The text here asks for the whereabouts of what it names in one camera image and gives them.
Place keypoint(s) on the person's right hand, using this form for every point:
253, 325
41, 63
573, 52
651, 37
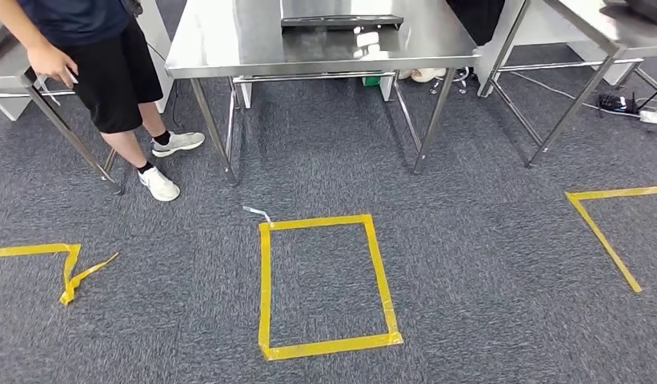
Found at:
52, 61

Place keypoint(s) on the black plastic frame part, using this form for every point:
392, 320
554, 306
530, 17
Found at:
338, 21

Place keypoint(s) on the stainless steel workbench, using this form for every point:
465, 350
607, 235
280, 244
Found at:
227, 37

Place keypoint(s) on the torn yellow floor tape marking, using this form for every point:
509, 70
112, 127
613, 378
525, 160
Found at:
31, 249

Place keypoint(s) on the white tape strip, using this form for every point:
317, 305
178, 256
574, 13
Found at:
254, 210

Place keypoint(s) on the small green item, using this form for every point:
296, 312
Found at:
370, 81

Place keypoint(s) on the silver chair base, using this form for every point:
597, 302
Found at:
460, 77

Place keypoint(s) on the black power adapter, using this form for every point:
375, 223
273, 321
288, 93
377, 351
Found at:
614, 102

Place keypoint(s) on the white power strip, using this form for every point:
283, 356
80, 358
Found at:
654, 115

